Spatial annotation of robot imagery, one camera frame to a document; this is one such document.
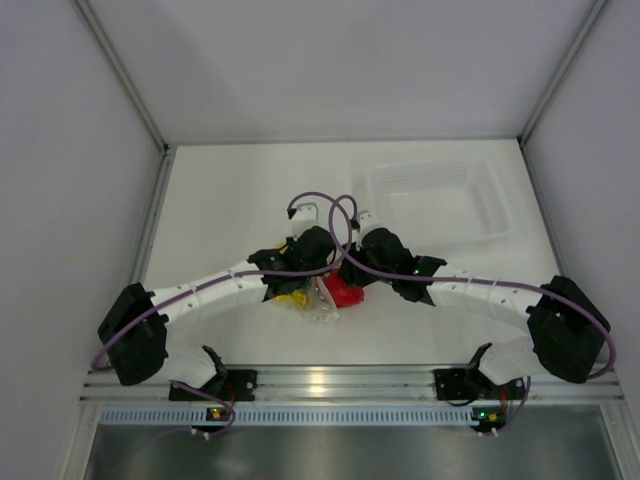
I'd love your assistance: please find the clear plastic basket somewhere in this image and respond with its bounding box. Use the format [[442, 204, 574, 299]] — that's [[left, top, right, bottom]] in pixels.
[[366, 156, 514, 253]]

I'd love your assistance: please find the left aluminium frame post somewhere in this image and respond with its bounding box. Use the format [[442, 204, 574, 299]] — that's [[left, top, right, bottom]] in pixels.
[[74, 0, 171, 154]]

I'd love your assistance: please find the yellow fake banana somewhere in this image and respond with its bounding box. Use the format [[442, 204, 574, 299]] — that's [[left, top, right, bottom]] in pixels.
[[274, 290, 313, 311]]

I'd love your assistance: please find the red fake dragon fruit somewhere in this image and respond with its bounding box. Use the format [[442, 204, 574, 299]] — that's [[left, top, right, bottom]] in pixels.
[[324, 269, 365, 308]]

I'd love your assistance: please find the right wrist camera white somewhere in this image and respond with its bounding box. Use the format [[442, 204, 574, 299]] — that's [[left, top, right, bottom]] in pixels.
[[351, 210, 382, 236]]

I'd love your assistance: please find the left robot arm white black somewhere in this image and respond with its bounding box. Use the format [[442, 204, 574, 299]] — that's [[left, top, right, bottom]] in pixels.
[[97, 226, 334, 400]]

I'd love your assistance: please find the white slotted cable duct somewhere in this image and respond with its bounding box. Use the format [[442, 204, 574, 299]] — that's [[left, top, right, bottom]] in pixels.
[[99, 405, 481, 427]]

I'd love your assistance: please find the right aluminium frame post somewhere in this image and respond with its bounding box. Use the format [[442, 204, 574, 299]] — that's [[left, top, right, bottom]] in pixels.
[[517, 0, 616, 146]]

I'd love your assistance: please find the aluminium mounting rail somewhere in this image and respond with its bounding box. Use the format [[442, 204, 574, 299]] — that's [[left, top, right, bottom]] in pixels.
[[80, 365, 624, 405]]

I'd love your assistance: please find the aluminium frame post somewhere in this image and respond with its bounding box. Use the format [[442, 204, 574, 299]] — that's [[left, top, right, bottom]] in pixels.
[[74, 0, 171, 154], [517, 0, 616, 146]]

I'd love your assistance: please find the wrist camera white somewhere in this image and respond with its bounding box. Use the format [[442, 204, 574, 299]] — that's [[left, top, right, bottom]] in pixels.
[[287, 202, 319, 238], [351, 210, 382, 236]]

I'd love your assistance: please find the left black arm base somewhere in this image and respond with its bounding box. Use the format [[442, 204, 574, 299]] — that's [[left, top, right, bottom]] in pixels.
[[169, 368, 258, 402]]

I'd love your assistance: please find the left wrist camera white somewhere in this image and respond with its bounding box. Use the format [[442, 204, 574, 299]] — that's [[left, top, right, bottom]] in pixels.
[[287, 202, 319, 238]]

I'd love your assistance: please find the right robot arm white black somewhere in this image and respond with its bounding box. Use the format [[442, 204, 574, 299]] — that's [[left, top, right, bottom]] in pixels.
[[338, 227, 611, 397]]

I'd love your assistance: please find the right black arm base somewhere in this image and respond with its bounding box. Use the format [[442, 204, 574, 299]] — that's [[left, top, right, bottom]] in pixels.
[[433, 368, 492, 403]]

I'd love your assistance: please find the clear zip top bag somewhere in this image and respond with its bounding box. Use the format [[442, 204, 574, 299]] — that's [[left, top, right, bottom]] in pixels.
[[274, 274, 340, 323]]

